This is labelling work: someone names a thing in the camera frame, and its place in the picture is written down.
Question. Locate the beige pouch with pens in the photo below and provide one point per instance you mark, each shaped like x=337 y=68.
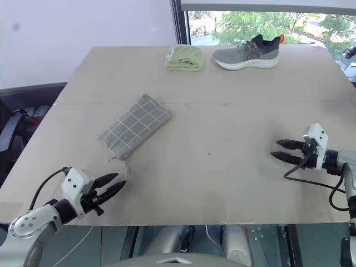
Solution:
x=133 y=122

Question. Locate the metal frame with bolts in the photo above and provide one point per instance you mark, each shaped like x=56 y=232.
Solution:
x=267 y=239

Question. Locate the grey roller blind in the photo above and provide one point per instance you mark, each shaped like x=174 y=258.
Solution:
x=267 y=5

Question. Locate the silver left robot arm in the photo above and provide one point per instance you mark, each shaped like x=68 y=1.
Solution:
x=27 y=222

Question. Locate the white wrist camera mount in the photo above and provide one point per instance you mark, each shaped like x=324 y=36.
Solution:
x=73 y=180
x=320 y=139

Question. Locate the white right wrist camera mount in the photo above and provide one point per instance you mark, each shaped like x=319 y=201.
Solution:
x=320 y=139

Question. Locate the folded light green towel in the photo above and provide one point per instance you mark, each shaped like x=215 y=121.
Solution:
x=183 y=59

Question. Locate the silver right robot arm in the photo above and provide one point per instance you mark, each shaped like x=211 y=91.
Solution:
x=346 y=164

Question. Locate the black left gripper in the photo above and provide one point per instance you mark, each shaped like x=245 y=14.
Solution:
x=93 y=198

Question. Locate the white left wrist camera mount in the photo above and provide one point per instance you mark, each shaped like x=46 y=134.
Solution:
x=73 y=180

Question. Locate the dark window frame post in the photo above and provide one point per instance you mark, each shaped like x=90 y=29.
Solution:
x=180 y=22

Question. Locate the grey sneaker with white sole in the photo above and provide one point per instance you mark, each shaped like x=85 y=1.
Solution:
x=244 y=55

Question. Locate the red and white machine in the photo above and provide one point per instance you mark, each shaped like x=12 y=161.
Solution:
x=37 y=114

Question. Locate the grey robot torso with chevron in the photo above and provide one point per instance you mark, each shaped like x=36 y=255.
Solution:
x=178 y=261

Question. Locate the silver rounded robot leg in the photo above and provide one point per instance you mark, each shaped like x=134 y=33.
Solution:
x=169 y=239
x=236 y=244

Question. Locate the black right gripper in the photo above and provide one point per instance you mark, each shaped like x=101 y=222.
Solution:
x=310 y=155

